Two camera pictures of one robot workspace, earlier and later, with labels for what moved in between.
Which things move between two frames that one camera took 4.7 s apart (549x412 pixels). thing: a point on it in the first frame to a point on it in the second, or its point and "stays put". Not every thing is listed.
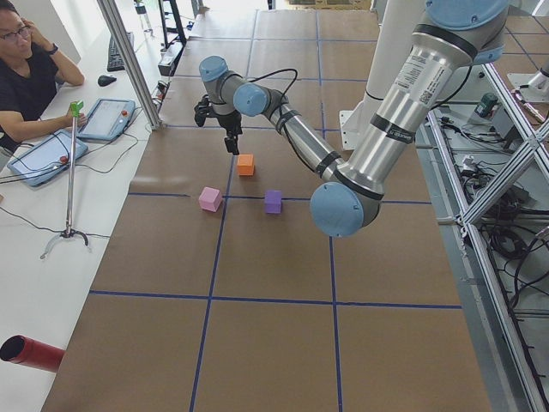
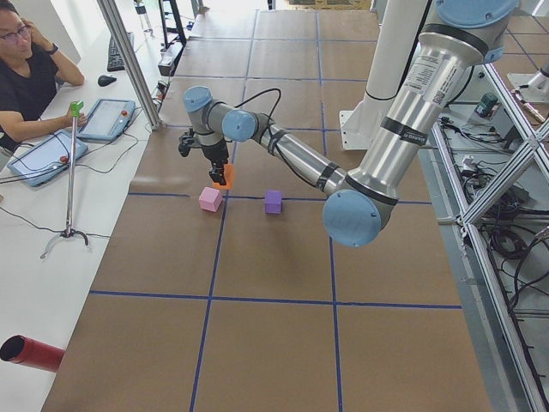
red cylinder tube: x=22 y=349 stays put
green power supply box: x=486 y=103 stays put
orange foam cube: x=245 y=165 to x=228 y=171
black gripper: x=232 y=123 to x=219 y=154
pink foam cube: x=209 y=199 stays put
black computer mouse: x=105 y=80 stays put
